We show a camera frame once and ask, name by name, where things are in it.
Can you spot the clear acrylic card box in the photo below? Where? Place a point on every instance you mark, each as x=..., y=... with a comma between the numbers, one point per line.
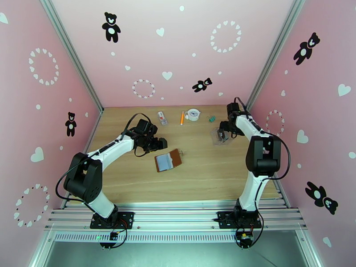
x=219, y=141

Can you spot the brown leather card holder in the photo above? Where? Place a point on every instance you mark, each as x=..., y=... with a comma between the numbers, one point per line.
x=168, y=161

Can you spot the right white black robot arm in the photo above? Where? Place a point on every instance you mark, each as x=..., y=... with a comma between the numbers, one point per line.
x=253, y=191

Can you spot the green binder clip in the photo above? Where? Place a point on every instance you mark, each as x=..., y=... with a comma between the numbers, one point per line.
x=212, y=118

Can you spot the orange pen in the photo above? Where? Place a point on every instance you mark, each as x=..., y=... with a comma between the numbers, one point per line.
x=182, y=118

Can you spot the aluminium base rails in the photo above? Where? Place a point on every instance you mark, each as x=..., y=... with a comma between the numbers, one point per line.
x=178, y=216

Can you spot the slotted metal strip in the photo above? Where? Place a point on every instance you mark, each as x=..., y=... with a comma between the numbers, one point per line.
x=178, y=237

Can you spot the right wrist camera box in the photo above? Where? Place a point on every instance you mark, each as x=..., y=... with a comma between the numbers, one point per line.
x=224, y=125

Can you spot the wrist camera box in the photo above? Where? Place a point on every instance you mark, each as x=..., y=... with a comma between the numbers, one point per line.
x=224, y=125
x=146, y=126

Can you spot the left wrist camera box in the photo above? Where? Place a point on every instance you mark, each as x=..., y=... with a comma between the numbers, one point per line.
x=146, y=126

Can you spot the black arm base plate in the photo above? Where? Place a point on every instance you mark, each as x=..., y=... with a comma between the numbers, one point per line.
x=225, y=220
x=125, y=219

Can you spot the aluminium corner post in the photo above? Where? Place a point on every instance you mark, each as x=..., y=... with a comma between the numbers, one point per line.
x=71, y=55
x=274, y=55

